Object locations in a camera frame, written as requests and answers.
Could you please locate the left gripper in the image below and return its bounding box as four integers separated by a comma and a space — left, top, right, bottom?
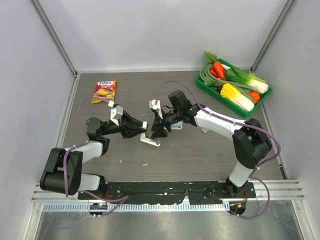
101, 110, 147, 140

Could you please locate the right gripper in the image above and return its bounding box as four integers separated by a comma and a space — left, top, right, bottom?
151, 108, 182, 140

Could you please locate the blue white stapler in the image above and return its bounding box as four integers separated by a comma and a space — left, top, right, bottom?
171, 121, 183, 130

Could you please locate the staple box tray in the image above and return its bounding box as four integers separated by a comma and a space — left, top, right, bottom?
201, 127, 209, 133

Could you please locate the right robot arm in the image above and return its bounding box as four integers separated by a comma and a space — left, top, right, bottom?
149, 90, 272, 198

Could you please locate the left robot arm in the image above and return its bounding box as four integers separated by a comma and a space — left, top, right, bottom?
39, 111, 148, 200

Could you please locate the candy bag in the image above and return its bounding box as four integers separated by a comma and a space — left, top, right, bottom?
91, 81, 118, 104

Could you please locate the green long beans bundle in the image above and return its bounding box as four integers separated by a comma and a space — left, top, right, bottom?
199, 63, 254, 102

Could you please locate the purple onion toy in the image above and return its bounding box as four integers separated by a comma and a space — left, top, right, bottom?
216, 86, 223, 93

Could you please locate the napa cabbage toy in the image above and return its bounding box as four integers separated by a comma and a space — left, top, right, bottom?
220, 83, 255, 112

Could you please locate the red pepper toy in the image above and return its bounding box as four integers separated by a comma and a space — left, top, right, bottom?
209, 68, 220, 79

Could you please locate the orange carrot toy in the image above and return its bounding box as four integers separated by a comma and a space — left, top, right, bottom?
213, 61, 226, 81

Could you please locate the small orange tomato toy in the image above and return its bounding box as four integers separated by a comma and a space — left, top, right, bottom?
250, 91, 261, 104

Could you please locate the bok choy toy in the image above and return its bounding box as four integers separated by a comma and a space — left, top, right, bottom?
225, 66, 269, 94

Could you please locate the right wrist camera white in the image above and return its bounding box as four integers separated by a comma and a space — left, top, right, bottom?
149, 99, 161, 112

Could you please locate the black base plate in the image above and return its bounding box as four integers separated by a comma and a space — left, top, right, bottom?
78, 181, 256, 205

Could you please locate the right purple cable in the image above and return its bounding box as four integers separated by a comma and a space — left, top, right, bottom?
155, 80, 281, 220

